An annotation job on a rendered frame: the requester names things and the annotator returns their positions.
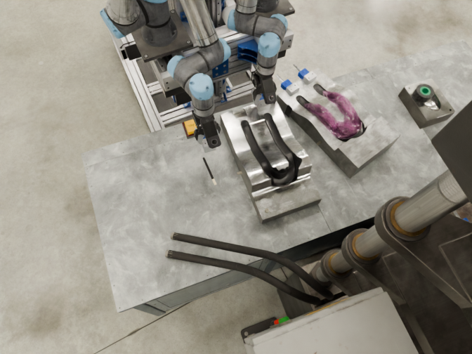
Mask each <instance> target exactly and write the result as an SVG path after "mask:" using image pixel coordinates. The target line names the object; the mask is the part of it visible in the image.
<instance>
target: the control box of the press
mask: <svg viewBox="0 0 472 354"><path fill-rule="evenodd" d="M241 335H242V339H243V342H244V347H245V349H246V352H247V354H419V353H418V351H417V349H416V347H415V346H414V344H413V342H412V340H411V338H410V336H409V334H408V332H407V330H406V328H405V326H404V324H403V322H402V320H401V318H400V316H399V315H398V312H397V310H396V309H395V306H394V305H393V302H392V301H391V298H390V296H389V295H388V293H387V292H386V291H385V292H384V291H383V289H382V288H381V287H378V288H376V289H372V290H369V291H366V292H363V293H361V294H357V295H354V296H351V297H348V298H346V299H342V300H340V301H336V302H333V303H330V304H328V305H326V306H323V307H321V308H318V309H316V310H313V311H311V312H309V313H306V314H304V315H301V316H298V317H295V318H294V319H289V317H287V316H286V317H282V318H280V319H278V320H277V318H276V317H272V318H270V319H267V320H265V321H262V322H260V323H258V324H255V325H252V326H250V327H247V328H245V329H243V330H242V331H241Z"/></svg>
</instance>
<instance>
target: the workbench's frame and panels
mask: <svg viewBox="0 0 472 354"><path fill-rule="evenodd" d="M374 219H375V217H373V218H369V219H367V220H365V221H361V222H359V223H356V224H354V225H350V226H348V227H346V228H343V229H340V230H337V231H335V232H331V233H329V234H327V235H324V236H321V237H319V238H316V239H314V240H311V241H309V242H305V243H303V244H300V245H297V246H295V247H292V248H290V249H286V250H284V251H281V252H279V253H277V254H279V255H281V256H284V257H286V258H288V259H289V260H291V261H293V262H296V261H300V260H301V259H304V258H307V257H309V256H312V255H315V254H318V253H320V252H322V251H325V250H328V249H331V248H333V247H336V246H339V245H340V244H342V242H343V240H344V238H345V237H346V236H347V235H348V234H350V233H351V232H352V231H354V230H356V229H360V228H365V229H370V228H371V227H372V226H374V225H375V224H374ZM247 265H248V266H251V267H254V268H258V269H259V270H262V271H264V272H266V273H268V274H270V272H271V271H272V270H275V269H278V268H281V267H283V265H281V264H279V263H277V262H274V261H271V260H269V259H266V258H262V259H260V260H257V261H254V262H252V263H249V264H247ZM251 278H254V276H253V275H249V274H246V273H243V272H240V271H236V270H230V271H228V272H226V273H222V274H220V275H217V276H215V277H211V278H209V279H207V280H204V281H201V282H198V283H196V284H193V285H190V286H188V287H185V288H182V289H179V290H177V291H174V292H171V293H169V294H166V295H163V296H160V297H158V298H156V299H153V300H151V301H147V302H145V303H142V304H140V305H137V306H134V307H132V308H134V309H136V310H140V311H143V312H146V313H149V314H152V315H156V316H160V315H163V314H165V313H166V311H168V310H171V309H172V308H176V307H178V306H181V305H183V304H186V303H189V302H191V301H194V300H197V299H200V298H202V297H204V296H207V295H210V294H212V293H215V292H217V291H220V290H222V289H226V288H228V287H231V286H233V285H236V284H239V283H241V282H244V281H246V280H250V279H251ZM132 308H129V309H126V310H130V309H132ZM126 310H123V311H121V312H119V313H122V312H124V311H126Z"/></svg>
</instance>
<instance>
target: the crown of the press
mask: <svg viewBox="0 0 472 354"><path fill-rule="evenodd" d="M431 143H432V145H433V147H434V148H435V149H436V151H437V152H438V154H439V155H440V157H441V158H442V160H443V161H444V163H445V165H446V166H447V168H448V169H449V170H450V172H451V174H452V175H453V176H454V178H455V180H456V181H457V183H458V184H459V186H460V188H461V189H462V190H463V192H464V194H465V195H466V196H467V198H468V200H469V201H470V203H471V204H472V100H471V101H470V102H469V103H468V104H467V105H466V106H465V107H464V108H463V109H462V110H461V111H460V112H459V113H458V114H457V115H456V116H454V117H453V118H452V119H451V120H450V121H449V122H448V123H447V124H446V125H445V126H444V127H443V128H442V129H441V130H440V131H439V132H438V133H437V134H436V135H435V136H434V137H433V138H432V139H431Z"/></svg>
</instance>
